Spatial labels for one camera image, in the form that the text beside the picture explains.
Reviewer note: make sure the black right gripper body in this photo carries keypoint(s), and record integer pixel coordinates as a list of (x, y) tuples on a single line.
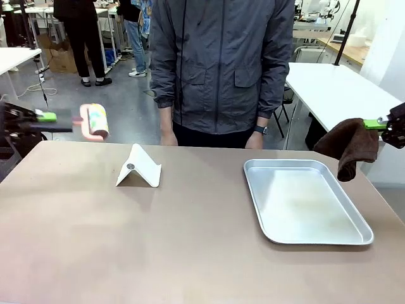
[(398, 133)]

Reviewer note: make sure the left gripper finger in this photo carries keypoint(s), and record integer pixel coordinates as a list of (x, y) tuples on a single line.
[(50, 129), (47, 116)]

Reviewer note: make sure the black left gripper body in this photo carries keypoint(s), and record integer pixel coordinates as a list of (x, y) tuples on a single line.
[(12, 118)]

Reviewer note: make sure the brown towel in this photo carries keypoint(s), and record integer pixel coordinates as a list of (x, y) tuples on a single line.
[(351, 142)]

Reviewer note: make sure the pink lint roller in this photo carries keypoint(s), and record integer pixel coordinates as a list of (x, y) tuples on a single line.
[(95, 122)]

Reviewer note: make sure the person's right forearm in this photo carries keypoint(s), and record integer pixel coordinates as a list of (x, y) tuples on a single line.
[(164, 88)]

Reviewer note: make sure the person's left forearm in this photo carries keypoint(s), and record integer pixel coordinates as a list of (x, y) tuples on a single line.
[(273, 92)]

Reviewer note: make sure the person's right hand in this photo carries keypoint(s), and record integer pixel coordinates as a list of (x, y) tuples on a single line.
[(168, 136)]

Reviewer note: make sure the person's left hand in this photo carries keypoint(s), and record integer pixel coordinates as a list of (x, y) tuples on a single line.
[(254, 142)]

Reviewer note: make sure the large white table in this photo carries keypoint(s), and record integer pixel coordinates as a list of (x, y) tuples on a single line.
[(335, 92)]

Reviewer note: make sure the cardboard box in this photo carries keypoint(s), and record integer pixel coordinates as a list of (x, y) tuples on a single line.
[(61, 60)]

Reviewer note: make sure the small white table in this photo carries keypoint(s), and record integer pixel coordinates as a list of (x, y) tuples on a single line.
[(16, 58)]

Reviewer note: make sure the wooden workbench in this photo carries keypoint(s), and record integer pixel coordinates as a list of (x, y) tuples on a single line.
[(351, 50)]

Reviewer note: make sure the bystander in black clothes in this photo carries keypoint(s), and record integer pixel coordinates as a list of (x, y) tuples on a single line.
[(85, 38)]

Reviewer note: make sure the black folding chair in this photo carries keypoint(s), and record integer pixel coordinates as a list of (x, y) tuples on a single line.
[(284, 111)]

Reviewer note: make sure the black tripod pole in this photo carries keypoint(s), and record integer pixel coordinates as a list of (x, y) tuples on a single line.
[(346, 31)]

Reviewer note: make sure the white folded roller stand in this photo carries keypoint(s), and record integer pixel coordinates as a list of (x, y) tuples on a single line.
[(140, 168)]

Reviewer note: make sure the silver metal tray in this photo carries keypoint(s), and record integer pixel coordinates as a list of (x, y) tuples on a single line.
[(303, 202)]

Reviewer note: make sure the dark wristwatch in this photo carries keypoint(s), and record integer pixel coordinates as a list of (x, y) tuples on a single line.
[(261, 130)]

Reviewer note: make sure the bystander in blue jeans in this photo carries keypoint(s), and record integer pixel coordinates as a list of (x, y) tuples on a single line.
[(136, 41)]

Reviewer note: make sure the person's black trousers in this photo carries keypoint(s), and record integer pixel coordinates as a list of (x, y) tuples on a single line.
[(209, 139)]

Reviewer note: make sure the grey jacket torso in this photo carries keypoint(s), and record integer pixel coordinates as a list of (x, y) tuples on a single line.
[(218, 63)]

